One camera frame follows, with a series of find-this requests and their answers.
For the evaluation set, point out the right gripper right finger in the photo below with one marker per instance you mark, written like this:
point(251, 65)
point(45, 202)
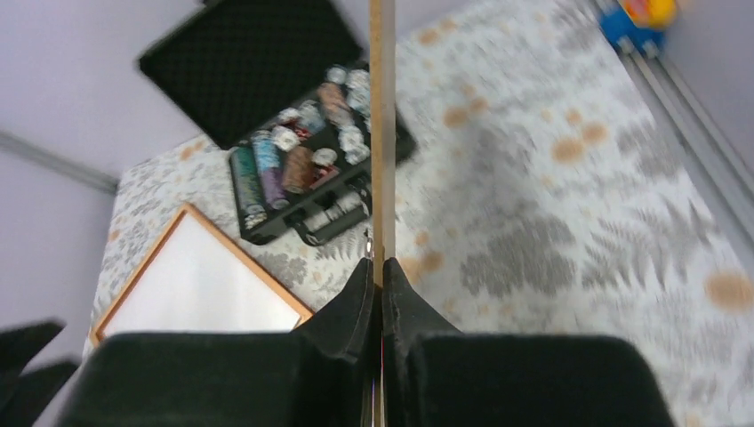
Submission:
point(407, 320)

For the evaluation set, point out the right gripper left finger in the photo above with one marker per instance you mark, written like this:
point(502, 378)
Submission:
point(337, 361)

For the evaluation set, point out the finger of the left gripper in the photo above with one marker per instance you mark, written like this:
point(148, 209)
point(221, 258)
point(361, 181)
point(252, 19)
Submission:
point(24, 396)
point(19, 345)

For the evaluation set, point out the orange wooden picture frame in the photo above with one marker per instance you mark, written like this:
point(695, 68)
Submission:
point(200, 236)

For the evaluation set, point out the brown cardboard backing board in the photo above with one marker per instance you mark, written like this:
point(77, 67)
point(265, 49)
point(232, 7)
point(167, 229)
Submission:
point(382, 44)

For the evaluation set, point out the purple poker chip stack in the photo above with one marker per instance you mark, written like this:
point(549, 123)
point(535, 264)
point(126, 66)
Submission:
point(271, 182)

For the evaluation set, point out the brown poker chip stack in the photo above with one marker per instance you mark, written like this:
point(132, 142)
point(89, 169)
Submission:
point(298, 173)

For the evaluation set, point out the blue poker chip stack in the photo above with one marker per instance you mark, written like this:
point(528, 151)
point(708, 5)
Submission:
point(265, 151)

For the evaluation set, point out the green poker chip stack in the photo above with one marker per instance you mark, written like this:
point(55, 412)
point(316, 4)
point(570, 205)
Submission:
point(249, 192)

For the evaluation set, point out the pink poker chip stack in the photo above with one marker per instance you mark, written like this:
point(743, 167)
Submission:
point(333, 103)

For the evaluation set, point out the black poker chip case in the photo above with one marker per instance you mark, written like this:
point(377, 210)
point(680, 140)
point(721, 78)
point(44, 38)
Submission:
point(238, 67)

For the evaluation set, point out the blue yellow toy car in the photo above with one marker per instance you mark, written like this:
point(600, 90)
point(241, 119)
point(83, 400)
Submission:
point(638, 25)

